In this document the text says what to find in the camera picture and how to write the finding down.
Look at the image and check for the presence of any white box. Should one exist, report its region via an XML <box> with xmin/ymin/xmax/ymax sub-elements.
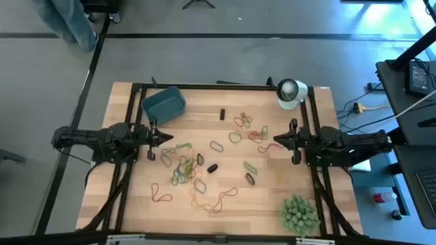
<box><xmin>350</xmin><ymin>159</ymin><xmax>372</xmax><ymax>173</ymax></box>

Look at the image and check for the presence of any white cable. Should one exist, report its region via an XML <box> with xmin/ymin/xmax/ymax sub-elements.
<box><xmin>394</xmin><ymin>89</ymin><xmax>436</xmax><ymax>119</ymax></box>

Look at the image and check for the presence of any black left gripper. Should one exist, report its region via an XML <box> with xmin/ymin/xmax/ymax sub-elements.
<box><xmin>134</xmin><ymin>116</ymin><xmax>174</xmax><ymax>161</ymax></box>

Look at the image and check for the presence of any red rubber band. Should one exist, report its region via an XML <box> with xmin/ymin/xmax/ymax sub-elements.
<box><xmin>233</xmin><ymin>112</ymin><xmax>253</xmax><ymax>129</ymax></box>
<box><xmin>186</xmin><ymin>166</ymin><xmax>202</xmax><ymax>181</ymax></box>
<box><xmin>257</xmin><ymin>142</ymin><xmax>285</xmax><ymax>154</ymax></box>
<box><xmin>213</xmin><ymin>186</ymin><xmax>239</xmax><ymax>214</ymax></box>
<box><xmin>151</xmin><ymin>182</ymin><xmax>174</xmax><ymax>203</ymax></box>
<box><xmin>247</xmin><ymin>131</ymin><xmax>264</xmax><ymax>144</ymax></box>

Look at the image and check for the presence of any black floor strip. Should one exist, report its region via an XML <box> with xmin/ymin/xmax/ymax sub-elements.
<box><xmin>33</xmin><ymin>16</ymin><xmax>113</xmax><ymax>235</ymax></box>
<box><xmin>0</xmin><ymin>32</ymin><xmax>420</xmax><ymax>40</ymax></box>

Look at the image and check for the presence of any person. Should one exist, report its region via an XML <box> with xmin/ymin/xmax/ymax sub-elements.
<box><xmin>32</xmin><ymin>0</ymin><xmax>100</xmax><ymax>54</ymax></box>

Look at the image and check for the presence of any black wheeled chair base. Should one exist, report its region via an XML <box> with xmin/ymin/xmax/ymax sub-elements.
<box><xmin>81</xmin><ymin>0</ymin><xmax>123</xmax><ymax>25</ymax></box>

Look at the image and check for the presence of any black horizontal beam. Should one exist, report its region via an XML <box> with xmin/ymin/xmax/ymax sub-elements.
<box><xmin>0</xmin><ymin>230</ymin><xmax>436</xmax><ymax>245</ymax></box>

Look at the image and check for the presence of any black aluminium table frame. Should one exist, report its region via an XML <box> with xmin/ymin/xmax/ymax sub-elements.
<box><xmin>76</xmin><ymin>76</ymin><xmax>364</xmax><ymax>239</ymax></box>

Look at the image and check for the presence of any black electronic box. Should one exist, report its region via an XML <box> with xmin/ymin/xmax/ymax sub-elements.
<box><xmin>404</xmin><ymin>60</ymin><xmax>436</xmax><ymax>99</ymax></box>

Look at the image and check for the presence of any teal plastic bin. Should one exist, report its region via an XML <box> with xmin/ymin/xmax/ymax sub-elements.
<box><xmin>140</xmin><ymin>86</ymin><xmax>187</xmax><ymax>126</ymax></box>

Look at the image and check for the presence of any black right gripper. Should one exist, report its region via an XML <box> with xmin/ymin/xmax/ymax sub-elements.
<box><xmin>272</xmin><ymin>118</ymin><xmax>313</xmax><ymax>166</ymax></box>

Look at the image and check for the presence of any black keyboard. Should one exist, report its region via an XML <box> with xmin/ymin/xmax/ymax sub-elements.
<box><xmin>415</xmin><ymin>169</ymin><xmax>436</xmax><ymax>218</ymax></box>

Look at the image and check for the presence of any green artificial plant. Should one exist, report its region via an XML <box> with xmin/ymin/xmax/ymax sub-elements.
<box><xmin>280</xmin><ymin>194</ymin><xmax>322</xmax><ymax>238</ymax></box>

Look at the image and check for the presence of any black desk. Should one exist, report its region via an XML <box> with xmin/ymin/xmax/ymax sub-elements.
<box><xmin>393</xmin><ymin>144</ymin><xmax>436</xmax><ymax>230</ymax></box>
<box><xmin>375</xmin><ymin>59</ymin><xmax>436</xmax><ymax>147</ymax></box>

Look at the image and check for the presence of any black floor cable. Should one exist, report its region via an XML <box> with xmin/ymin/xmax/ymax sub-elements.
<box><xmin>335</xmin><ymin>80</ymin><xmax>398</xmax><ymax>134</ymax></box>

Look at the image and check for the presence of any grey furniture leg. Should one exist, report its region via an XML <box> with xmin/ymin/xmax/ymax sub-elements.
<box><xmin>0</xmin><ymin>148</ymin><xmax>27</xmax><ymax>165</ymax></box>

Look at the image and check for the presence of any black tripod base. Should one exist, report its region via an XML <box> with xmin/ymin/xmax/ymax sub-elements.
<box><xmin>182</xmin><ymin>0</ymin><xmax>216</xmax><ymax>10</ymax></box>

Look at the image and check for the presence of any yellow extension cord plug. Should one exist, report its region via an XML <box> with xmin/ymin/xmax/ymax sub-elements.
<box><xmin>352</xmin><ymin>101</ymin><xmax>391</xmax><ymax>115</ymax></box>

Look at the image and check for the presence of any black slanted pole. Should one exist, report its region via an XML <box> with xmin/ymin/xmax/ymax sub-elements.
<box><xmin>388</xmin><ymin>25</ymin><xmax>436</xmax><ymax>71</ymax></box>

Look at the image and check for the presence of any silver metal bracket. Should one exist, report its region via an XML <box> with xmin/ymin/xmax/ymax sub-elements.
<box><xmin>106</xmin><ymin>233</ymin><xmax>146</xmax><ymax>245</ymax></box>
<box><xmin>294</xmin><ymin>237</ymin><xmax>337</xmax><ymax>245</ymax></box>

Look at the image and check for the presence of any grey rubber band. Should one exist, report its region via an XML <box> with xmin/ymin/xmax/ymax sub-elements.
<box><xmin>159</xmin><ymin>147</ymin><xmax>176</xmax><ymax>169</ymax></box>

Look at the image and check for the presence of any red and white bottle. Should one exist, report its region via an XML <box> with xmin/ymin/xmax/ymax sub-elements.
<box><xmin>372</xmin><ymin>191</ymin><xmax>399</xmax><ymax>204</ymax></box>

